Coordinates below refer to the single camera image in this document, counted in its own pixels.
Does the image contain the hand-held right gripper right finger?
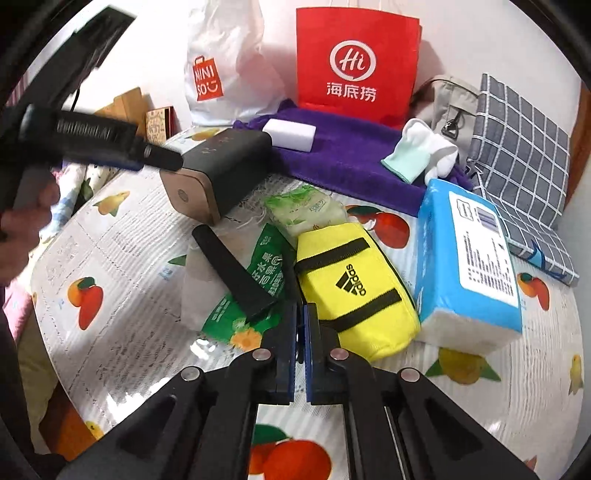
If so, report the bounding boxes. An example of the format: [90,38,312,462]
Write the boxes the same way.
[302,302,541,480]

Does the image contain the white plastic packet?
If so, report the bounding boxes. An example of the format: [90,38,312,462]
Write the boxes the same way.
[180,244,232,331]

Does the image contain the pale olive cloth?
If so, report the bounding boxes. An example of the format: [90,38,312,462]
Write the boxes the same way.
[17,318,58,418]

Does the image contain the green snack packet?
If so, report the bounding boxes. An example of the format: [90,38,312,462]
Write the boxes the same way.
[201,223,302,352]

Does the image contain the patterned brown box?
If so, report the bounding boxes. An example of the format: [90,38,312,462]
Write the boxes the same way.
[145,106,177,140]

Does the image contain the grey checked cloth bag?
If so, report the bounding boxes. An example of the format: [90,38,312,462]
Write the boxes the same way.
[465,72,581,288]

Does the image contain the black strip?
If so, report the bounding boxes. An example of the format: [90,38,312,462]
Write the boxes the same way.
[191,224,279,324]

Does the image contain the dark green box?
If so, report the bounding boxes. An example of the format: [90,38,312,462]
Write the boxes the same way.
[159,128,274,226]

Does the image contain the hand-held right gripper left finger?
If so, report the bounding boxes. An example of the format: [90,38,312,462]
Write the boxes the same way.
[55,301,298,480]

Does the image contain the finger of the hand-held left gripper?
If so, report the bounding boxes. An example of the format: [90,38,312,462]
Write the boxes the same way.
[19,105,184,172]

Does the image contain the blue tissue pack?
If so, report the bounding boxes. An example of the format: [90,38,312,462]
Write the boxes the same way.
[413,178,524,356]

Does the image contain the white plastic shopping bag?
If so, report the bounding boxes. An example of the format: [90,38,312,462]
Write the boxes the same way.
[185,0,288,128]

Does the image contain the orange cardboard box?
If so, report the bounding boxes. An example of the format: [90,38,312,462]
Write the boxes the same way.
[41,391,105,459]

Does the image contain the grey fabric bag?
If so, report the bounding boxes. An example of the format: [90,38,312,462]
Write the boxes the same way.
[409,76,482,163]

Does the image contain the white sock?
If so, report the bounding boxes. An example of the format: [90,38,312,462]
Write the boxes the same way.
[401,118,459,185]

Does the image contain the person's left hand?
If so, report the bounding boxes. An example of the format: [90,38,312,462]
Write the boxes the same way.
[0,184,62,284]

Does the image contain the red paper bag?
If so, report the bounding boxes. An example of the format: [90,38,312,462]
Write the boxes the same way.
[295,0,422,131]

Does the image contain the mint green sock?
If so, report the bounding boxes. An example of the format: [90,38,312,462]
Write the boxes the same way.
[381,137,428,185]

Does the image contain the fruit printed tablecloth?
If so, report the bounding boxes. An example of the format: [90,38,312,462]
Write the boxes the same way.
[30,124,587,480]

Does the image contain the light green tissue pack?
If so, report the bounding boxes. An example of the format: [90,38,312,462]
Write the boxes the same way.
[265,184,348,250]

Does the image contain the purple towel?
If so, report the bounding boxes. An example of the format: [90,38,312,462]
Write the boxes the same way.
[232,99,474,217]

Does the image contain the floral cloth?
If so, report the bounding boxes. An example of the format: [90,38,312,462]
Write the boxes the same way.
[39,163,122,241]

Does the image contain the pink cloth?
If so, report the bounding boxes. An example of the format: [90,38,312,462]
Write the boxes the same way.
[3,280,35,343]

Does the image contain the yellow pouch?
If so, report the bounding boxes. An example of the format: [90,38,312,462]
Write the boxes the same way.
[295,222,421,362]

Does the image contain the plain wooden box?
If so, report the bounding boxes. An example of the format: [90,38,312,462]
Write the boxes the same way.
[94,87,154,136]

